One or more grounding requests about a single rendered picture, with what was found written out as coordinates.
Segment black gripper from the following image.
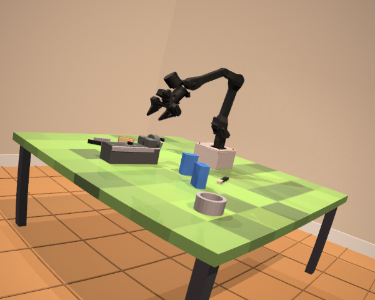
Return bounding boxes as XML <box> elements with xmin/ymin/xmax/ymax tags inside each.
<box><xmin>146</xmin><ymin>92</ymin><xmax>181</xmax><ymax>121</ymax></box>

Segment blue rectangular block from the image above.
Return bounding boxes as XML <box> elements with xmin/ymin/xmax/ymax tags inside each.
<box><xmin>179</xmin><ymin>152</ymin><xmax>199</xmax><ymax>176</ymax></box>
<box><xmin>190</xmin><ymin>162</ymin><xmax>210</xmax><ymax>189</ymax></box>

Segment grey hollow cylinder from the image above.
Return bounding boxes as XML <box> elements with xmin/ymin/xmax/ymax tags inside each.
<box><xmin>193</xmin><ymin>191</ymin><xmax>227</xmax><ymax>216</ymax></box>

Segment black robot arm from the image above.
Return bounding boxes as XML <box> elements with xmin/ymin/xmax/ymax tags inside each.
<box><xmin>156</xmin><ymin>68</ymin><xmax>244</xmax><ymax>149</ymax></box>

